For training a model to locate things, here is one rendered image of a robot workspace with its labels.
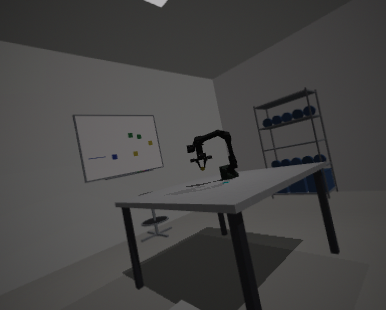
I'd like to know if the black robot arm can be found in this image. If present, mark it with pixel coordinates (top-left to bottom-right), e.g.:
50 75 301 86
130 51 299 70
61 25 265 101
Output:
187 130 238 173

